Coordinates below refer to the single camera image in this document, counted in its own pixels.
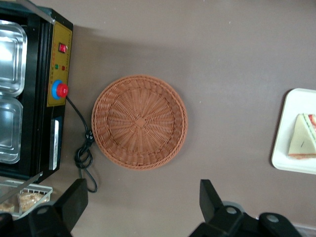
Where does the white wire rack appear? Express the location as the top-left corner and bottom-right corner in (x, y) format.
(0, 183), (54, 220)

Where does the black power cable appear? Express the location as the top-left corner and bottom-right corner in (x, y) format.
(65, 96), (99, 193)

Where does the steel food pan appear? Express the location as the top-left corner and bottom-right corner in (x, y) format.
(0, 19), (28, 97)
(0, 95), (24, 165)

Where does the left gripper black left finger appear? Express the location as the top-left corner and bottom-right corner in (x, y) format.
(0, 178), (89, 237)

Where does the black sealing machine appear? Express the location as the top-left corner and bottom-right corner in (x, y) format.
(0, 4), (74, 184)

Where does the red emergency stop button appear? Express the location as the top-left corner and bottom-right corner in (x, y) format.
(51, 79), (69, 101)

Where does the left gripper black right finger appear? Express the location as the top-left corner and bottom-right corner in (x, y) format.
(189, 179), (303, 237)

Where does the beige snack bag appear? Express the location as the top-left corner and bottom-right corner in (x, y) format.
(17, 192), (51, 212)

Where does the brown round wicker basket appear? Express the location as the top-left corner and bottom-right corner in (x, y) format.
(91, 75), (188, 171)

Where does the triangular sandwich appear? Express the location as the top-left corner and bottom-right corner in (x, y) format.
(287, 113), (316, 160)

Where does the cream plastic tray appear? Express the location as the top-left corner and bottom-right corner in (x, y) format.
(271, 88), (316, 176)

